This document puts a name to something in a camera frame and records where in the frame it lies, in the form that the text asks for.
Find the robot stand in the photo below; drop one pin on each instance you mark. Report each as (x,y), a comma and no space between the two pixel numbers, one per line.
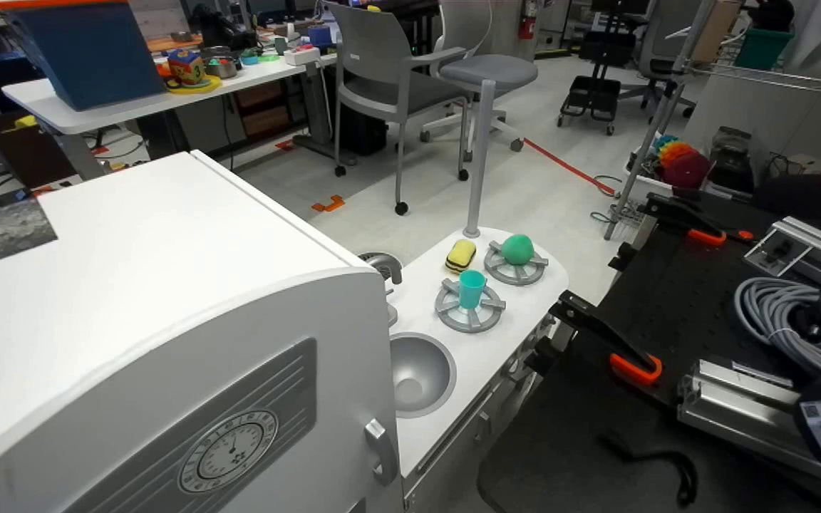
(667,313)

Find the grey toy tap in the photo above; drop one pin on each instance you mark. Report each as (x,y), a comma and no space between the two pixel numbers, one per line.
(384,263)

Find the teal plastic cup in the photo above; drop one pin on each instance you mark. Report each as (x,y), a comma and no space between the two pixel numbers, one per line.
(472,286)

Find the grey chair on castors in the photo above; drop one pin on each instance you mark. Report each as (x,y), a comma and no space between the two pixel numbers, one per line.
(375,71)

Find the blue box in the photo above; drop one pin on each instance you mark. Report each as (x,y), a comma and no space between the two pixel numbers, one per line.
(90,53)

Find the grey toy kitchen pole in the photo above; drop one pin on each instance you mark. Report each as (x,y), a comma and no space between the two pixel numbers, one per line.
(480,157)

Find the grey stool on castors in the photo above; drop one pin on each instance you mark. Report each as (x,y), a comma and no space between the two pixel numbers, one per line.
(485,71)

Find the office chair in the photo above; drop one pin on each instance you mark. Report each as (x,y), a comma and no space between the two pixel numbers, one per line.
(660,50)

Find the grey stone pattern sheet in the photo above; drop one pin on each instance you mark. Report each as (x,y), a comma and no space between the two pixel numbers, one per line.
(8,231)

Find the white power strip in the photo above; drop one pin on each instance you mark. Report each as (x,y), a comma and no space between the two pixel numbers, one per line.
(302,55)

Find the yellow plate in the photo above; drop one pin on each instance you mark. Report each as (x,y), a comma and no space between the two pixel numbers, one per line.
(204,87)

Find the heap of colourful toys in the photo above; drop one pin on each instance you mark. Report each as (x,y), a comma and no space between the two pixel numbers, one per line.
(681,164)

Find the grey toy burner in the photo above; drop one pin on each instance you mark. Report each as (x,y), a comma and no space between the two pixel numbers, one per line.
(453,313)
(503,274)

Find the white desk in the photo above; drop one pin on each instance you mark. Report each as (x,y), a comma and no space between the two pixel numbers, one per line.
(97,110)

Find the green bin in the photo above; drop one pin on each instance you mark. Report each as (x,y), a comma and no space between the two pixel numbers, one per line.
(763,48)

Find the black rolling cart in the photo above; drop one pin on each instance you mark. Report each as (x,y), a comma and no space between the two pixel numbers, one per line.
(596,92)

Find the red fire extinguisher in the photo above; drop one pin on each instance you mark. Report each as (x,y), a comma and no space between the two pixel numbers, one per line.
(527,21)

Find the green plush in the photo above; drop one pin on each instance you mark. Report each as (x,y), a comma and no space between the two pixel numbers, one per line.
(517,249)

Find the white toy kitchen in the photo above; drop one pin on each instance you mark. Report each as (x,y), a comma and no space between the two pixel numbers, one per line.
(168,271)

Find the yellow sponge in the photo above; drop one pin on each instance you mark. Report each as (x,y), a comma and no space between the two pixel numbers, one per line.
(461,255)

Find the colourful toy cube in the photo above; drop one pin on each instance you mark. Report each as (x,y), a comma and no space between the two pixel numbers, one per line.
(186,68)

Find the toy kitchen door with dial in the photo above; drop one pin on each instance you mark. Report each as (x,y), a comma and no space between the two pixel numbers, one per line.
(325,335)

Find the grey toy sink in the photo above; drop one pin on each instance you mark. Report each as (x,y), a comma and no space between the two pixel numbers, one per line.
(417,370)

